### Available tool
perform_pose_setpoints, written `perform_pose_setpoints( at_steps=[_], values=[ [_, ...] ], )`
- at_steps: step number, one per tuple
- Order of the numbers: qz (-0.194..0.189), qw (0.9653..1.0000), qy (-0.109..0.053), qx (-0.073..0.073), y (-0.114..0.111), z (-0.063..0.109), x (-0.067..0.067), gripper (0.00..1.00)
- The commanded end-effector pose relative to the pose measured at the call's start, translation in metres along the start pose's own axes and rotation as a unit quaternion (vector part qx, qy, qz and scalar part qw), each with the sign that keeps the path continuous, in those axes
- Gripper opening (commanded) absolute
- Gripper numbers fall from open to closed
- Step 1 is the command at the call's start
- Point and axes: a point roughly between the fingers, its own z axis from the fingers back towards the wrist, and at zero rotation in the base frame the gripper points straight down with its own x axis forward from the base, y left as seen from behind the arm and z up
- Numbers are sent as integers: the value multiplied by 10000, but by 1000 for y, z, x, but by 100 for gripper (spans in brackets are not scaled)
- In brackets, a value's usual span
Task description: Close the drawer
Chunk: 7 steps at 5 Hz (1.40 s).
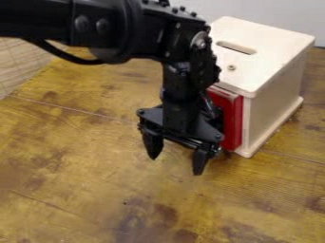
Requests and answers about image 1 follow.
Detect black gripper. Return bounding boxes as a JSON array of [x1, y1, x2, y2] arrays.
[[137, 93, 223, 176]]

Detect red wooden drawer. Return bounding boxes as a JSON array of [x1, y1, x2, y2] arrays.
[[207, 85, 243, 151]]

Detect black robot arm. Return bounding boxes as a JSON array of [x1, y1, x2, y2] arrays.
[[0, 0, 223, 175]]

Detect white wooden drawer cabinet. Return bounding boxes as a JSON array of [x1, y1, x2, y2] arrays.
[[211, 16, 314, 158]]

